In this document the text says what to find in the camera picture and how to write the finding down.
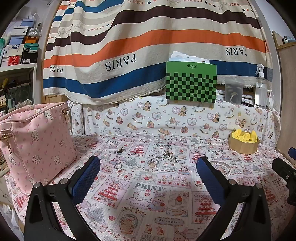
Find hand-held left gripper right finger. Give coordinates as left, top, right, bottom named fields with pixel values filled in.
left=196, top=156, right=272, bottom=241

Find bear print cloth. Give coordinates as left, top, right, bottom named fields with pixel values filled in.
left=67, top=93, right=281, bottom=150

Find white shelf unit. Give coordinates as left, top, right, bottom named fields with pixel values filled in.
left=0, top=62, right=44, bottom=117

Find silver bangle bracelet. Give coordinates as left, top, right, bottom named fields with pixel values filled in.
left=211, top=162, right=231, bottom=175

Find stack of shoe boxes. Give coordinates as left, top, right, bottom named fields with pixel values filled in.
left=0, top=13, right=43, bottom=68

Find green checkered box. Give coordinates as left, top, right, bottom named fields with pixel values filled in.
left=166, top=61, right=218, bottom=103

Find clear spray bottle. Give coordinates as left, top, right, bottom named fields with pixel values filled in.
left=254, top=64, right=269, bottom=108

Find clear plastic container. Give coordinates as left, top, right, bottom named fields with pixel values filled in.
left=224, top=76, right=245, bottom=103

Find metal chain necklace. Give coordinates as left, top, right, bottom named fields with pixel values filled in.
left=150, top=149, right=184, bottom=165

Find pink bear print bag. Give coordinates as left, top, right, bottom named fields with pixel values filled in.
left=0, top=103, right=78, bottom=194

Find white tissue packets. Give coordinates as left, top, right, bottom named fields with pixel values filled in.
left=170, top=50, right=211, bottom=65

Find hexagonal cardboard box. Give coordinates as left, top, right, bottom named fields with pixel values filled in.
left=228, top=131, right=261, bottom=154

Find striped blanket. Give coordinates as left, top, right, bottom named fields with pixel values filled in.
left=42, top=0, right=274, bottom=105

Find white plastic bag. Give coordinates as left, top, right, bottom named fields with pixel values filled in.
left=0, top=203, right=25, bottom=241

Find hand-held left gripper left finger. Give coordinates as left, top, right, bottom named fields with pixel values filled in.
left=24, top=155, right=102, bottom=241

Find wooden cabinet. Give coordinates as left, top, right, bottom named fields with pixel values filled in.
left=272, top=30, right=296, bottom=150

